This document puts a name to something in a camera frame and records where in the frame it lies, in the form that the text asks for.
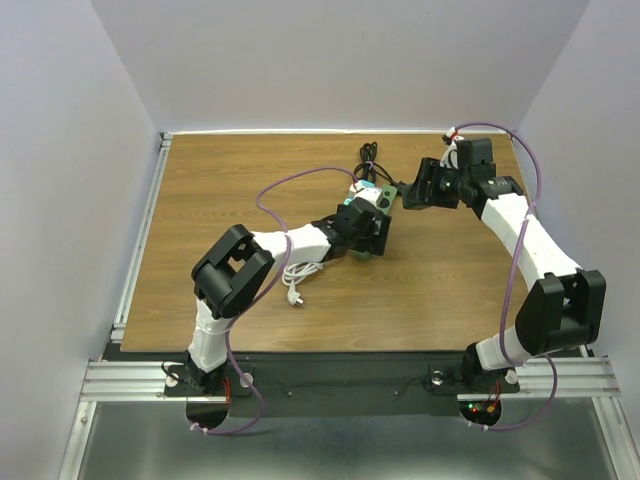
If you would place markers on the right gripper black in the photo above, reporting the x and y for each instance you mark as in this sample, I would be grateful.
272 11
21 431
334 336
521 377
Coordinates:
429 170

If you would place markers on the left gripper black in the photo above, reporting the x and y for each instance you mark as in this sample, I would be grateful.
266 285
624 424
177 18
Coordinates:
369 244

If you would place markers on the green power strip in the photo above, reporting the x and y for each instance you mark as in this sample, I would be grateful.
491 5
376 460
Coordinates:
389 194

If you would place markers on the dark green cube adapter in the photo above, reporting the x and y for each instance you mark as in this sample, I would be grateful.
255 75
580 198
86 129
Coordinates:
408 197

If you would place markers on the blue usb socket strip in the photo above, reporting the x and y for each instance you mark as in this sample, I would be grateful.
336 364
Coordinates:
362 205

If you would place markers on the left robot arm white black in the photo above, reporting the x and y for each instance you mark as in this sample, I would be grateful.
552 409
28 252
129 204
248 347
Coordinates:
228 277

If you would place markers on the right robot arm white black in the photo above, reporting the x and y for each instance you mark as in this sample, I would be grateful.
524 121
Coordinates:
564 304

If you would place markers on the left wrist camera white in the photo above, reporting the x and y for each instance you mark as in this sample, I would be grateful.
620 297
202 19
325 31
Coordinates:
363 189

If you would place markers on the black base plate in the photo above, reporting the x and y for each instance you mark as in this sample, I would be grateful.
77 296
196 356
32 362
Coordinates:
330 384

